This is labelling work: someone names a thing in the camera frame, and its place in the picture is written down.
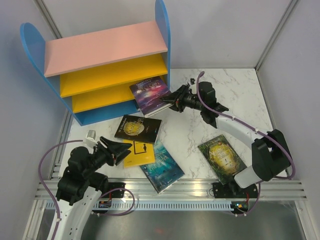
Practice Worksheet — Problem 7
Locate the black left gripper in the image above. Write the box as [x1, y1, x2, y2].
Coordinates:
[82, 135, 132, 177]

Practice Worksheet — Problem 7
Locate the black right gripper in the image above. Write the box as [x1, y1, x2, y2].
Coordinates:
[159, 84, 205, 113]

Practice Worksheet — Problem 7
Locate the purple galaxy cover book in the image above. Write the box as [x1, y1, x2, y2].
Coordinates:
[129, 76, 173, 118]

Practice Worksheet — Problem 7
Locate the black moon cover book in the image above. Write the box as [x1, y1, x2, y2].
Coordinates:
[114, 114, 162, 144]

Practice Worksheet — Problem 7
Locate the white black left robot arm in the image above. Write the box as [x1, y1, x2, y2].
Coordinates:
[47, 136, 132, 240]

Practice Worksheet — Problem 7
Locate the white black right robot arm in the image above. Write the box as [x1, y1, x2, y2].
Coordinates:
[160, 81, 294, 197]

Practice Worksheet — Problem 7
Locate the yellow cover book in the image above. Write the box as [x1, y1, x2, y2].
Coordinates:
[123, 139, 156, 168]

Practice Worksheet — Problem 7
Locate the teal ocean cover book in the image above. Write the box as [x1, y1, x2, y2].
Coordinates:
[140, 140, 185, 194]

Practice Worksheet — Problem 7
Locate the green gold forest book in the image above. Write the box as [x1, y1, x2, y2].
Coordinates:
[198, 134, 247, 185]

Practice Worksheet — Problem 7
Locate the blue pink yellow bookshelf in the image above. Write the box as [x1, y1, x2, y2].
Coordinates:
[20, 0, 171, 126]

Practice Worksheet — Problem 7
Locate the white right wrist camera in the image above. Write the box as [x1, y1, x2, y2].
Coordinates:
[187, 78, 197, 94]

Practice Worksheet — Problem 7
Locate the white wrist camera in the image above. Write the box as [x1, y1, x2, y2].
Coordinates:
[187, 78, 197, 94]
[83, 130, 98, 149]

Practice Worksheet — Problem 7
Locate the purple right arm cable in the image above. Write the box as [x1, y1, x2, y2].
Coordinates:
[196, 71, 297, 216]

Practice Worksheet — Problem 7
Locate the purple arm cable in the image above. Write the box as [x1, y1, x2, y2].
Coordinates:
[196, 71, 297, 216]
[39, 139, 87, 240]

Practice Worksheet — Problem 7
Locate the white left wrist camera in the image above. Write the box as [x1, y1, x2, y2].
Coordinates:
[83, 130, 98, 149]

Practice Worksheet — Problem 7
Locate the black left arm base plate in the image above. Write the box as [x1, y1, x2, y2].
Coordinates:
[100, 182, 126, 200]

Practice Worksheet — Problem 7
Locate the white slotted cable duct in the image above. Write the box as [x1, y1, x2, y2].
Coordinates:
[44, 201, 232, 211]

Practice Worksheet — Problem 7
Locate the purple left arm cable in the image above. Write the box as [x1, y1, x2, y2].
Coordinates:
[39, 139, 87, 240]

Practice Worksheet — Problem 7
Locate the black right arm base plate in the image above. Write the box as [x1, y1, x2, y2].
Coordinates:
[212, 181, 258, 199]

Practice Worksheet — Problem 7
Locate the aluminium mounting rail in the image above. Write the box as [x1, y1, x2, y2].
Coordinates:
[34, 177, 308, 201]

